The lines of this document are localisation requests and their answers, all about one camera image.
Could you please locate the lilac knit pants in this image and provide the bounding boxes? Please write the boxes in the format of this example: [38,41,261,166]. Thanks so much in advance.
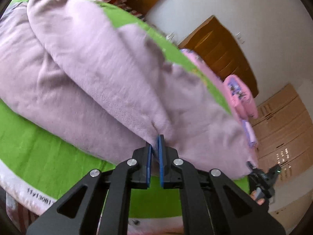
[1,0,251,179]

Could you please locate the right hand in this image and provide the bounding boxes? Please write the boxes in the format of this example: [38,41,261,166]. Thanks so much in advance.
[250,190,270,212]

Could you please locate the green cartoon bed sheet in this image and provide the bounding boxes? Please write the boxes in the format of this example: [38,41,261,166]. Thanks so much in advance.
[1,0,234,214]

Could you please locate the pink pillow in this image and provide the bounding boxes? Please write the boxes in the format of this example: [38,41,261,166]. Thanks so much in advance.
[223,74,258,120]

